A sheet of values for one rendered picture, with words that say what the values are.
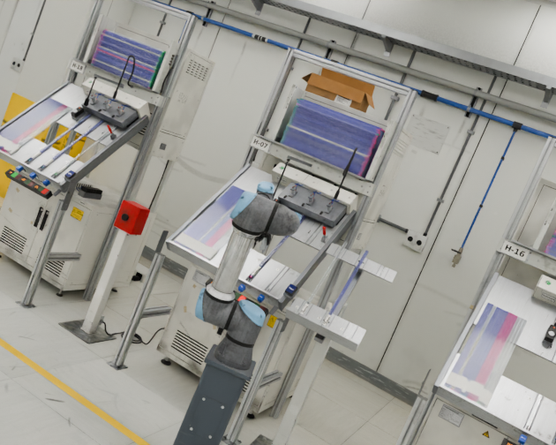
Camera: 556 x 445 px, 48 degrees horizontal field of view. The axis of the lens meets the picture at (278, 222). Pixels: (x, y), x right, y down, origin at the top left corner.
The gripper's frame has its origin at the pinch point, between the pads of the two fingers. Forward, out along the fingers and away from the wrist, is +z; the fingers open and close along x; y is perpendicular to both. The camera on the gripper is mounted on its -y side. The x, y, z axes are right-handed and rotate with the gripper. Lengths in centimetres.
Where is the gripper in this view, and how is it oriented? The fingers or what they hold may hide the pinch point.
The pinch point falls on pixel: (259, 247)
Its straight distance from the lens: 290.8
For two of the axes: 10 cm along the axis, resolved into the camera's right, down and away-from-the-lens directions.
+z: -1.3, 8.3, 5.5
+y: -5.4, 4.0, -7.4
